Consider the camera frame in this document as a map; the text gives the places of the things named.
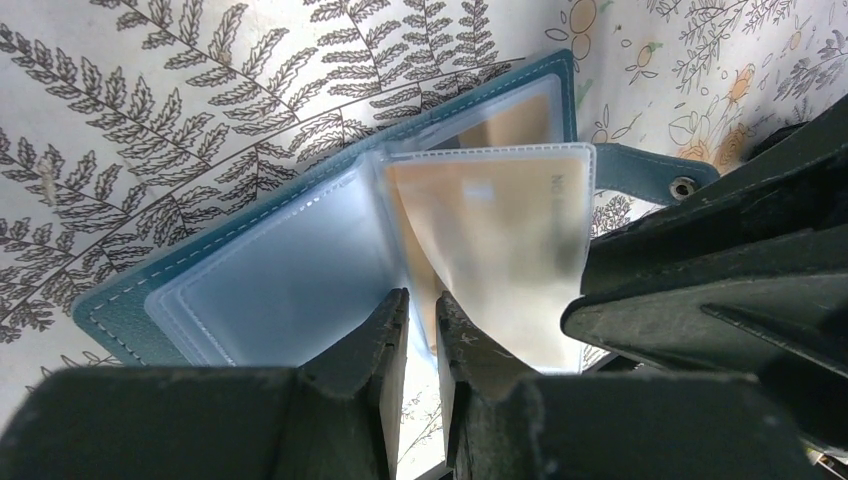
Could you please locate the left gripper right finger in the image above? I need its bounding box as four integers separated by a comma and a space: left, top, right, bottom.
435, 293, 817, 479

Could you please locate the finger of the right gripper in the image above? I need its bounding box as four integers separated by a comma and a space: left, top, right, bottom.
582, 99, 847, 295
561, 226, 847, 451

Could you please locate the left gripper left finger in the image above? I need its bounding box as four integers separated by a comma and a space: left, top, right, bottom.
1, 289, 409, 479

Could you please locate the blue card holder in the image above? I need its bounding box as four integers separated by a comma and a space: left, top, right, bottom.
72, 49, 720, 372

